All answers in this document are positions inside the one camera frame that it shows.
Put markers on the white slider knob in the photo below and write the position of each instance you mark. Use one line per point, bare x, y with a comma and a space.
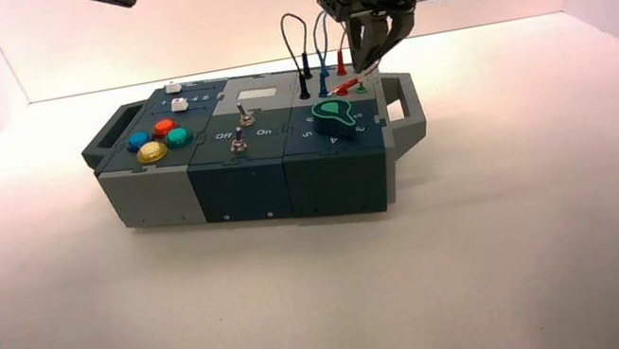
173, 87
180, 105

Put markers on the silver metal toggle switch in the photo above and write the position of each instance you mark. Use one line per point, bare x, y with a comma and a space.
238, 143
246, 117

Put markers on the blue round push button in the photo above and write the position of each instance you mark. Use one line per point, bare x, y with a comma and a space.
139, 141

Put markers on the yellow round push button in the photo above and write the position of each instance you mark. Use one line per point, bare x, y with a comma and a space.
152, 152

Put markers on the teal and grey task box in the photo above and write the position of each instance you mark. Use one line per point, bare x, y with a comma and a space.
235, 186

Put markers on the green banana socket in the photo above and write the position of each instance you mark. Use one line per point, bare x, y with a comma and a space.
361, 88

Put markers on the green round push button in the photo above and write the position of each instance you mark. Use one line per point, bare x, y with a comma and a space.
179, 137

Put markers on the red round push button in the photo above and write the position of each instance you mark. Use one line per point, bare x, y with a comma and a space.
165, 128

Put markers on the green pointer rotary knob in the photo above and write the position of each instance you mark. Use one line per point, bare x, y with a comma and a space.
333, 119

